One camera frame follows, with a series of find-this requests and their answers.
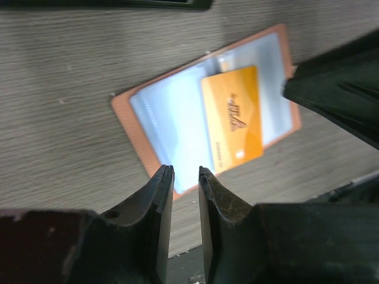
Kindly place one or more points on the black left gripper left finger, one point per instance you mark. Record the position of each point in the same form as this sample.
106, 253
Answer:
126, 244

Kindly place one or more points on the pink leather card holder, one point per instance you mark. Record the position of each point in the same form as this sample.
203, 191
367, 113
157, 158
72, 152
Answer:
165, 120

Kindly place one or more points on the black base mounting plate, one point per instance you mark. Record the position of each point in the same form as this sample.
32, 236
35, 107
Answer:
325, 201

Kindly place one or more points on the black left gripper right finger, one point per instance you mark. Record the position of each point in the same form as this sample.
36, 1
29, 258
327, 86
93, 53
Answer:
281, 242

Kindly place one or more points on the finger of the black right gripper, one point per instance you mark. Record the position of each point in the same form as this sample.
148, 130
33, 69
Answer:
342, 86

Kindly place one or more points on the black three-compartment card tray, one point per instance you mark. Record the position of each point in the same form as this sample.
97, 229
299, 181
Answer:
195, 5

